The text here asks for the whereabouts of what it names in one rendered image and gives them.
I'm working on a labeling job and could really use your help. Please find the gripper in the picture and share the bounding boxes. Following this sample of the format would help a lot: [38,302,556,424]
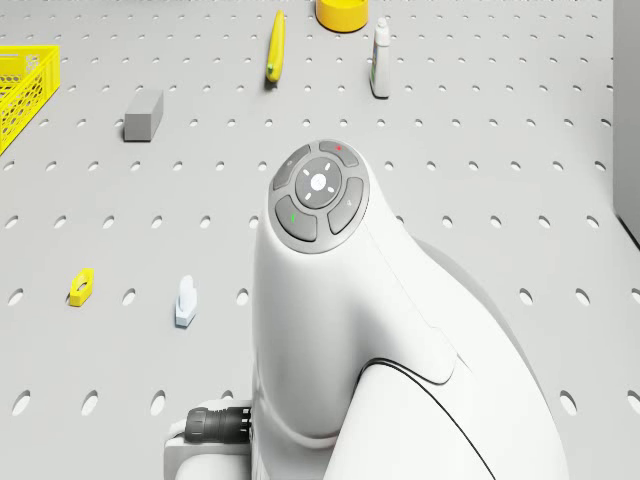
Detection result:
[163,397,255,480]

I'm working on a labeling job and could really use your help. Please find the white bolt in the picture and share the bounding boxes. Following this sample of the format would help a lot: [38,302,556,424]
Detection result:
[174,274,199,329]

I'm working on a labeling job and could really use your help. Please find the yellow nut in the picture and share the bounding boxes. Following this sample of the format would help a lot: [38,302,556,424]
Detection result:
[68,267,96,308]

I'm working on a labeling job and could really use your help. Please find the grey cube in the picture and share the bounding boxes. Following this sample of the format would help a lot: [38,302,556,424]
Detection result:
[123,89,165,144]

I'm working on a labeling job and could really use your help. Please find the banana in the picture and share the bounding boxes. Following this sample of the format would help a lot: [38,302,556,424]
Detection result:
[264,9,287,84]

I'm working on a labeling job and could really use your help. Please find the yellow basket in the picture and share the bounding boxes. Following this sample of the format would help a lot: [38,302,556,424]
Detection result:
[0,44,62,157]

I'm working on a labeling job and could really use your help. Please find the white bottle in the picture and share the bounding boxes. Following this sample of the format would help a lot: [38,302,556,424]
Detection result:
[369,17,392,100]

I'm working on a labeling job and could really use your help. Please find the yellow bowl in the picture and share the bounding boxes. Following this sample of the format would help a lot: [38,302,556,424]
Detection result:
[314,0,370,35]

